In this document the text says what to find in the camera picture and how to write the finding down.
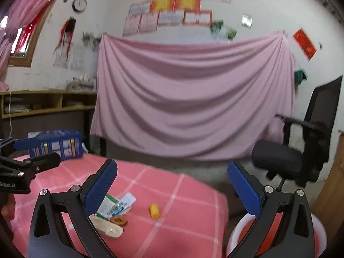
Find pink hanging sheet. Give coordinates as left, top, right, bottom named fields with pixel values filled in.
left=90, top=31, right=296, bottom=160

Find brown orange peel piece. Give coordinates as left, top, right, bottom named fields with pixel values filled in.
left=110, top=216, right=128, bottom=227

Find red tassel wall decoration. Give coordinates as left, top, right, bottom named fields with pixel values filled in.
left=53, top=17, right=76, bottom=57

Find red paper wall poster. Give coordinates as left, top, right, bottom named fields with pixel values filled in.
left=292, top=28, right=317, bottom=60

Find green wrapper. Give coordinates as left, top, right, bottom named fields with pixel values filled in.
left=97, top=193, right=137, bottom=218

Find cream oval container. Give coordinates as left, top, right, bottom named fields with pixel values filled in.
left=89, top=213, right=123, bottom=239

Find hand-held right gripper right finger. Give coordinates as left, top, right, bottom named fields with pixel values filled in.
left=227, top=160, right=315, bottom=258

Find wooden window frame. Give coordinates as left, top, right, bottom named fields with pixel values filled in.
left=8, top=0, right=58, bottom=68

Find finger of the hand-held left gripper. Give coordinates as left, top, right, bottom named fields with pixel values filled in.
left=0, top=138, right=39, bottom=156
left=0, top=152, right=62, bottom=174

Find pink checked blanket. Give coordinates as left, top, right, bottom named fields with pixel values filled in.
left=5, top=152, right=230, bottom=258

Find wooden shelf desk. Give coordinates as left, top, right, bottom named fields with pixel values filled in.
left=0, top=90, right=98, bottom=119

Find stack of books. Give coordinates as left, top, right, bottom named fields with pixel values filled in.
left=67, top=72, right=97, bottom=90

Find orange bucket with white rim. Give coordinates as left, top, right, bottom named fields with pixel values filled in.
left=226, top=210, right=327, bottom=258

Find wooden cabinet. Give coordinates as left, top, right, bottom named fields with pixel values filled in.
left=312, top=130, right=344, bottom=221

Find small wall rack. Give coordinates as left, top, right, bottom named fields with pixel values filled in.
left=82, top=31, right=104, bottom=43

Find blue cardboard box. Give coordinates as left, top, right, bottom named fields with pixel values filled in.
left=28, top=130, right=83, bottom=162

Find group of wall certificates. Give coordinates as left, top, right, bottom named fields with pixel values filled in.
left=122, top=0, right=232, bottom=37

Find green photo print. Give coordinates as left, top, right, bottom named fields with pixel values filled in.
left=210, top=20, right=225, bottom=37
left=223, top=25, right=237, bottom=41

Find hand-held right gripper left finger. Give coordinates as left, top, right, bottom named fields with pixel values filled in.
left=28, top=159, right=118, bottom=258

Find pink window curtain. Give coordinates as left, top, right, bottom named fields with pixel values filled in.
left=0, top=0, right=72, bottom=92

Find round wall clock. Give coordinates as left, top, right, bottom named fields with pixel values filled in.
left=72, top=0, right=87, bottom=12

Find green hanging bag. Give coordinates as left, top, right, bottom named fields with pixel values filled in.
left=294, top=69, right=307, bottom=86

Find white wall calendar sheets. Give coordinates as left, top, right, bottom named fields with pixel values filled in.
left=53, top=44, right=85, bottom=70

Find black office chair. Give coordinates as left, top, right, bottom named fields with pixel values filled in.
left=251, top=76, right=343, bottom=191

